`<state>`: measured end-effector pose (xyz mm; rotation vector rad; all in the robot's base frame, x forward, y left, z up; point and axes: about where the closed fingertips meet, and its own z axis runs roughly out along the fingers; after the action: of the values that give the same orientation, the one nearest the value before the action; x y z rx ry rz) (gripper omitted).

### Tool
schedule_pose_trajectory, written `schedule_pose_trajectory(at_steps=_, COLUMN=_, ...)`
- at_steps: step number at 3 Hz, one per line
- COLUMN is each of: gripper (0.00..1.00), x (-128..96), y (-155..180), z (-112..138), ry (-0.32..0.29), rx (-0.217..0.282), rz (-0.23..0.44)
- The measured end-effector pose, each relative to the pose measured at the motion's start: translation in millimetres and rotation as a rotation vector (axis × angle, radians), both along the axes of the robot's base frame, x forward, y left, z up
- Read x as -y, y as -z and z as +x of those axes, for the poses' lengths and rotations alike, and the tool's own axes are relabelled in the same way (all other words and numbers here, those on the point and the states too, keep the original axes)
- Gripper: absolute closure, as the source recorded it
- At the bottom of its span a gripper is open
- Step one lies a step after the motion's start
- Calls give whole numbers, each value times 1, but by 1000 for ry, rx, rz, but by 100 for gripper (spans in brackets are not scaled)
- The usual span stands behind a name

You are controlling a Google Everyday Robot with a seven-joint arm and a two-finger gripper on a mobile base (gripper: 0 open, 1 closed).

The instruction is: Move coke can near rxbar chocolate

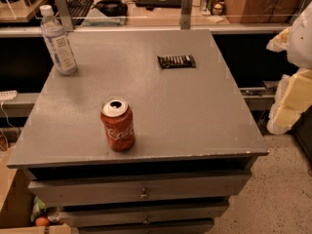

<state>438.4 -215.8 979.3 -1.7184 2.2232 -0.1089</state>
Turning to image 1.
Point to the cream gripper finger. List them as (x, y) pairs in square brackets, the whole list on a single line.
[(279, 43), (293, 97)]

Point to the red coke can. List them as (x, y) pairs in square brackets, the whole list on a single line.
[(117, 118)]

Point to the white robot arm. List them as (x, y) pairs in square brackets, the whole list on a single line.
[(299, 51)]

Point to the rxbar chocolate bar wrapper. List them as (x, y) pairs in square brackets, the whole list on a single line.
[(170, 62)]

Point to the grey drawer cabinet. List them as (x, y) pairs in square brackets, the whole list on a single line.
[(195, 138)]

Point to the metal drawer knob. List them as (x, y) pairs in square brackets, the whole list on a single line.
[(144, 194)]

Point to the black computer keyboard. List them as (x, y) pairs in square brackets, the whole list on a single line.
[(78, 9)]

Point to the clear plastic water bottle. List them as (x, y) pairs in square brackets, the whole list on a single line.
[(57, 42)]

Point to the white power strip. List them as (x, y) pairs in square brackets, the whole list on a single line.
[(8, 95)]

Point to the orange fruit in box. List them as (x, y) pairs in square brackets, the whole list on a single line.
[(42, 221)]

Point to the right metal bracket post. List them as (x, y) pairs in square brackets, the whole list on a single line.
[(185, 17)]

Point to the metal bracket post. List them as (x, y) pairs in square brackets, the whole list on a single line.
[(64, 15), (185, 17)]

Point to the left metal bracket post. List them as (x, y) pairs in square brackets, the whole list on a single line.
[(64, 15)]

